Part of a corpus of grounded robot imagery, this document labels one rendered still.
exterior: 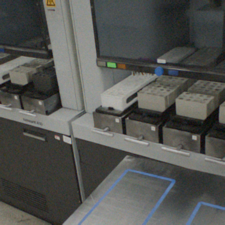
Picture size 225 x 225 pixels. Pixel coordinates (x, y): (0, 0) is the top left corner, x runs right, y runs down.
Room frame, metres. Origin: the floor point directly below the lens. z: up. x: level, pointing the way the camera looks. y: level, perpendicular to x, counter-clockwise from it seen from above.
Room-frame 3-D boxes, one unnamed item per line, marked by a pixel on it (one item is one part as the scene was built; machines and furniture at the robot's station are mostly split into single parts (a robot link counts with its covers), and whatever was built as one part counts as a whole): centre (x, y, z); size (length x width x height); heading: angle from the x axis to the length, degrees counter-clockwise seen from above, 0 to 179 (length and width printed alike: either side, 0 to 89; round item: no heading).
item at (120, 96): (1.49, -0.16, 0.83); 0.30 x 0.10 x 0.06; 139
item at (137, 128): (1.50, -0.36, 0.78); 0.73 x 0.14 x 0.09; 139
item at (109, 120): (1.59, -0.25, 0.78); 0.73 x 0.14 x 0.09; 139
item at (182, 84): (1.42, -0.30, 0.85); 0.12 x 0.02 x 0.06; 50
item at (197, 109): (1.22, -0.32, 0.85); 0.12 x 0.02 x 0.06; 49
